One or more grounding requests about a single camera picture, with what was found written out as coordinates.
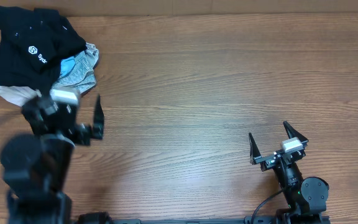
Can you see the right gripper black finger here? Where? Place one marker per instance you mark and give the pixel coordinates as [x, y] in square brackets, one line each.
[255, 155]
[293, 133]

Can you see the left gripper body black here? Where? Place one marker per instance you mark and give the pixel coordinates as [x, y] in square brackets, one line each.
[74, 128]

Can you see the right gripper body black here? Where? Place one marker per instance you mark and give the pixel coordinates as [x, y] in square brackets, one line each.
[276, 156]

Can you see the black t-shirt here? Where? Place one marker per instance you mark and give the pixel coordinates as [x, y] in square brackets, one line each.
[33, 44]

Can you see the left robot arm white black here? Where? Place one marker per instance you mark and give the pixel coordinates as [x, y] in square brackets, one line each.
[35, 165]

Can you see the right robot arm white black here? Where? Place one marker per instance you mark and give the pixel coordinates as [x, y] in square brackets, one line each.
[306, 197]

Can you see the beige folded garment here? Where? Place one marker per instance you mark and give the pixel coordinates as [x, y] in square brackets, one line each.
[18, 95]

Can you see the light blue garment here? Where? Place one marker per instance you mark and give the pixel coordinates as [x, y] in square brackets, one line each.
[66, 66]

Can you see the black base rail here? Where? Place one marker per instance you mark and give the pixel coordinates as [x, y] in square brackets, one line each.
[103, 217]

